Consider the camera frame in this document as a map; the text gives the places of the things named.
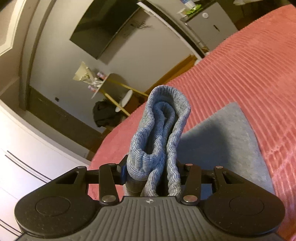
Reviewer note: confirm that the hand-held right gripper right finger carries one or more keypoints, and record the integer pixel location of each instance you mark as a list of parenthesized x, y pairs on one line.
[(192, 183)]

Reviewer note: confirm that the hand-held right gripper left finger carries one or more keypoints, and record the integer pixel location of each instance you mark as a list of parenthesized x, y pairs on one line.
[(123, 173)]

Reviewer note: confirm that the grey pants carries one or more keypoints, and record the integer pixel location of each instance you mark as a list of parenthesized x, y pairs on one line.
[(159, 129)]

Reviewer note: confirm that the black bag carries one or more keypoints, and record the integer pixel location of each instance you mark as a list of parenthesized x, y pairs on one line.
[(106, 113)]

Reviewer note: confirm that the dark wooden door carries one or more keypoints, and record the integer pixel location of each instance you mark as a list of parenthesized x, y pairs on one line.
[(57, 115)]

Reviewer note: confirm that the yellow legged side table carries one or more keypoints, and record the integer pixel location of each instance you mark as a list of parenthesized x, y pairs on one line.
[(103, 85)]

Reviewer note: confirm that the pink gift box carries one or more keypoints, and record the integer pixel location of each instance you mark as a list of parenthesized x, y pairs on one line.
[(101, 75), (93, 87)]

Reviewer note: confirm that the cream wrapped flower bouquet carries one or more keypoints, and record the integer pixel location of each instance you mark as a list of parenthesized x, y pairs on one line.
[(83, 73)]

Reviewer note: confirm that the pink ribbed blanket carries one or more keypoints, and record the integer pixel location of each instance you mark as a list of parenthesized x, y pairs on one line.
[(231, 69)]

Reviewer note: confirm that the white tower fan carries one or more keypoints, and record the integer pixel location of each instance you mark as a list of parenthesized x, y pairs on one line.
[(171, 29)]

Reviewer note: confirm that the grey bedside cabinet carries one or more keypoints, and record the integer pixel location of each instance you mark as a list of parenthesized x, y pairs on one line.
[(215, 30)]

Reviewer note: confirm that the green leafy item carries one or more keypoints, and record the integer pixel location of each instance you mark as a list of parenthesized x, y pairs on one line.
[(193, 9)]

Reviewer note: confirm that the black wall television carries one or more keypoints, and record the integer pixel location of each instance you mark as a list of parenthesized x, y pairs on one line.
[(101, 34)]

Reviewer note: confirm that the wall power socket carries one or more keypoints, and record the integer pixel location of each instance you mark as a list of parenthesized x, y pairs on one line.
[(136, 24)]

